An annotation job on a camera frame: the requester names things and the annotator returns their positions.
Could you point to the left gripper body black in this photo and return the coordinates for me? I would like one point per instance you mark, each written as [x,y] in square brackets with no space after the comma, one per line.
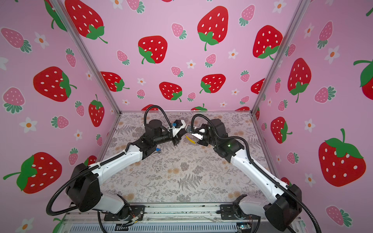
[175,140]

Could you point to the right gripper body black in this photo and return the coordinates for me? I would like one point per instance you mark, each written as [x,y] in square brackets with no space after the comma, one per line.
[206,139]

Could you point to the grey keyring loop yellow tag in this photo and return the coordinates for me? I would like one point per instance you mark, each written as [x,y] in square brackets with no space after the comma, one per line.
[189,139]

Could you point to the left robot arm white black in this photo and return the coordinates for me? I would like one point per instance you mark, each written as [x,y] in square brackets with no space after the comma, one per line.
[85,192]

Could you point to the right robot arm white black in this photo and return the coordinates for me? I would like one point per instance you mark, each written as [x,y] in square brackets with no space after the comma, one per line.
[279,208]

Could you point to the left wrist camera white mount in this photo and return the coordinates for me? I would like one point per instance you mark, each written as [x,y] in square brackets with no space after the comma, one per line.
[178,128]

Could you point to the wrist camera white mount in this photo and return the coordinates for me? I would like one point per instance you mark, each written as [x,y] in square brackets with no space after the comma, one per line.
[201,133]
[178,128]

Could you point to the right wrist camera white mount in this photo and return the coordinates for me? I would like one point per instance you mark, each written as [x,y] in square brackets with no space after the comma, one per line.
[201,133]

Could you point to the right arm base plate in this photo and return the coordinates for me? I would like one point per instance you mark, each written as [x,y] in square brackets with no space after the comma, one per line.
[232,212]

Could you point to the aluminium frame rail front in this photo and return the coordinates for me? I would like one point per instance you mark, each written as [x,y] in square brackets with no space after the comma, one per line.
[168,218]

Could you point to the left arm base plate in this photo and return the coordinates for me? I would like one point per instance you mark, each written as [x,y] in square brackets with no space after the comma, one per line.
[127,213]

